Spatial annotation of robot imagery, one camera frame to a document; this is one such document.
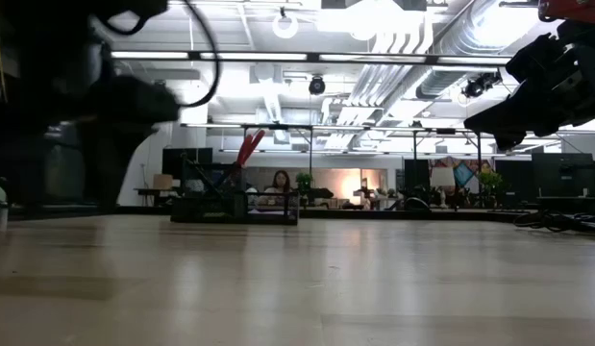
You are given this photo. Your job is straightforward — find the small green potted plant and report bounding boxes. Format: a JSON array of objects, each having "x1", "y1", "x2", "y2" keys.
[
  {"x1": 478, "y1": 170, "x2": 505, "y2": 194},
  {"x1": 294, "y1": 171, "x2": 314, "y2": 192}
]

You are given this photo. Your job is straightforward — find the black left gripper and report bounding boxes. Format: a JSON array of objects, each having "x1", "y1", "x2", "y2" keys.
[{"x1": 83, "y1": 76, "x2": 181, "y2": 212}]

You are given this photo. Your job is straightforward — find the black cable bundle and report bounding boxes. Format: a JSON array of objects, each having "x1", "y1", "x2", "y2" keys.
[{"x1": 512, "y1": 209, "x2": 595, "y2": 236}]

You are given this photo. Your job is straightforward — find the slim black pen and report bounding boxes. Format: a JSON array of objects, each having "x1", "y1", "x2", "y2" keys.
[{"x1": 183, "y1": 153, "x2": 220, "y2": 189}]

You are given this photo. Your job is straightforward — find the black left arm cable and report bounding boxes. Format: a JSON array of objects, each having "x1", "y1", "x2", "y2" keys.
[{"x1": 179, "y1": 0, "x2": 222, "y2": 109}]

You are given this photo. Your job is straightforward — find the dark background table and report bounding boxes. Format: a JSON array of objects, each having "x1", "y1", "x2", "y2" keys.
[{"x1": 135, "y1": 186, "x2": 179, "y2": 209}]

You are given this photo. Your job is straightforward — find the black mesh desk organizer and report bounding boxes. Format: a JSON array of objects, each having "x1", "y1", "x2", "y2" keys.
[{"x1": 169, "y1": 152, "x2": 301, "y2": 226}]

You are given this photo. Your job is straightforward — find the white shade table lamp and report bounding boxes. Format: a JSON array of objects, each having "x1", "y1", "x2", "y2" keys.
[{"x1": 430, "y1": 165, "x2": 458, "y2": 209}]

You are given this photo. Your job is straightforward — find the black background rig frame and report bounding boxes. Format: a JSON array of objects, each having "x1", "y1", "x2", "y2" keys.
[{"x1": 208, "y1": 122, "x2": 485, "y2": 212}]

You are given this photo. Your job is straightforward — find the cardboard box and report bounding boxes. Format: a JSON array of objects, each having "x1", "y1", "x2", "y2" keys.
[{"x1": 152, "y1": 173, "x2": 175, "y2": 191}]

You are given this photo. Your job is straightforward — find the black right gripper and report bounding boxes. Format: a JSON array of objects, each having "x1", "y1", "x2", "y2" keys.
[{"x1": 463, "y1": 23, "x2": 584, "y2": 153}]

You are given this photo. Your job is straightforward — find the black ceiling spotlight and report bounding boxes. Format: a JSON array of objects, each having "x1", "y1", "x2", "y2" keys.
[
  {"x1": 461, "y1": 69, "x2": 504, "y2": 100},
  {"x1": 308, "y1": 74, "x2": 327, "y2": 96}
]

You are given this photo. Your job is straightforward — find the colourful wall art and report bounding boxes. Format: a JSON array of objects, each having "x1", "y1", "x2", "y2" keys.
[{"x1": 427, "y1": 156, "x2": 496, "y2": 206}]

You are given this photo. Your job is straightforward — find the dark monitor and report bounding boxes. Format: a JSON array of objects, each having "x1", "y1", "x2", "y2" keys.
[{"x1": 530, "y1": 152, "x2": 594, "y2": 198}]

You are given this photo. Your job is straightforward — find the red-handled scissors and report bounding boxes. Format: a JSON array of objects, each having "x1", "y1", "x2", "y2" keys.
[{"x1": 232, "y1": 128, "x2": 268, "y2": 169}]

